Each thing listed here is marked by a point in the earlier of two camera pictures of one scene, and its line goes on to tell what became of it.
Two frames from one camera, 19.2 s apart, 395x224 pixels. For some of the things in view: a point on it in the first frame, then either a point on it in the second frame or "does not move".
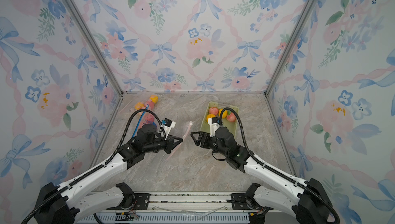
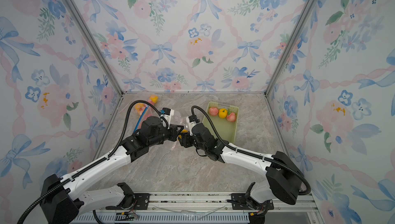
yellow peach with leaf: [224, 114] does not move
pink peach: [213, 110] does not move
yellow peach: [154, 98] does not move
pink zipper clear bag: [179, 142] -> [176, 118]
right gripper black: [202, 134] -> [185, 140]
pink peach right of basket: [231, 117] does not move
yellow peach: [140, 106] does not move
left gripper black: [171, 143] -> [173, 129]
